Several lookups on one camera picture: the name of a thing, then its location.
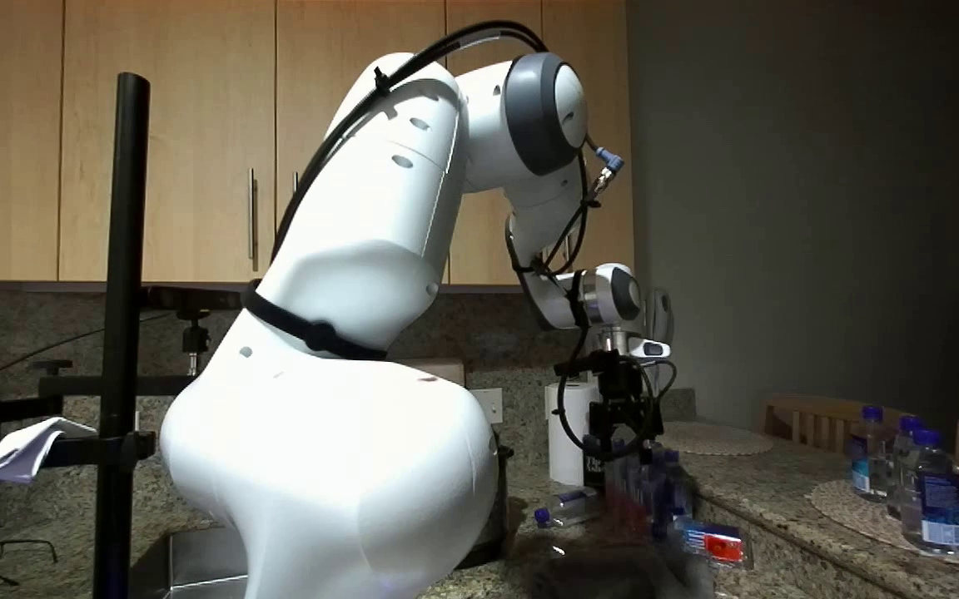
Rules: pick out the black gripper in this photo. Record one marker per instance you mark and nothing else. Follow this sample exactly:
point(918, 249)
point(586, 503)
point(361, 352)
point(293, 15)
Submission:
point(624, 394)

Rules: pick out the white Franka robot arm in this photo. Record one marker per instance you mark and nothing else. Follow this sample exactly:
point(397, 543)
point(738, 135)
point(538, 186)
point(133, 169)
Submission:
point(333, 468)

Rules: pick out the white paper towel roll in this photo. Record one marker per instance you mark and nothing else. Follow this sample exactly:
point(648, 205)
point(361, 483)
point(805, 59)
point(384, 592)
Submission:
point(554, 452)

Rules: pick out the blue capped water bottle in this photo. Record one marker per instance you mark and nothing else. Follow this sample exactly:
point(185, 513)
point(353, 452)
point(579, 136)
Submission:
point(673, 486)

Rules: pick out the clear plastic water bottle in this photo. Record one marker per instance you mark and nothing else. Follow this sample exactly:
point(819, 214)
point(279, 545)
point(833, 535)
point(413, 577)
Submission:
point(566, 513)

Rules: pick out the red white labelled packet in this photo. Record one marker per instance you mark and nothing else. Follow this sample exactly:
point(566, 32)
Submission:
point(721, 545)

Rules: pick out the white backsplash power socket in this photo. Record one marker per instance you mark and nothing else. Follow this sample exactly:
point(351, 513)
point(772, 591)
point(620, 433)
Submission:
point(488, 408)

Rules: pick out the blue label water bottle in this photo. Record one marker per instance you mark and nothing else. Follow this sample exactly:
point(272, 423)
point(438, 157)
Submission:
point(940, 499)

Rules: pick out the steel sink basin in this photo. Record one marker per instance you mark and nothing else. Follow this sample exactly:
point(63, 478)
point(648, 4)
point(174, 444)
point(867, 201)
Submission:
point(199, 561)

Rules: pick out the black clamp knob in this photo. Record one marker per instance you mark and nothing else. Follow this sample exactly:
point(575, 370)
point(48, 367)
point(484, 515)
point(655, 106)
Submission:
point(199, 336)

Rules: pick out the black vertical stand pole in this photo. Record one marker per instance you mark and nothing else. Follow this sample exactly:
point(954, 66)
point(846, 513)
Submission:
point(122, 278)

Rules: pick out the white crumpled cloth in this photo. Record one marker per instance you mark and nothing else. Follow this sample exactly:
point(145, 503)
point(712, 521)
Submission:
point(32, 444)

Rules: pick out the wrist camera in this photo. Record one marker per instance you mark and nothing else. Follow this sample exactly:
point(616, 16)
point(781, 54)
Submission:
point(651, 350)

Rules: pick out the black horizontal stand rail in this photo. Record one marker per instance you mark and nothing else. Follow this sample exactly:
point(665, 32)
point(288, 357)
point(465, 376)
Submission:
point(82, 450)
point(68, 383)

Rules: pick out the wooden wall cabinet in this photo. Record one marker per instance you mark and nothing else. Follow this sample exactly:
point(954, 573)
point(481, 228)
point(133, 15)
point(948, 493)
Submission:
point(168, 135)

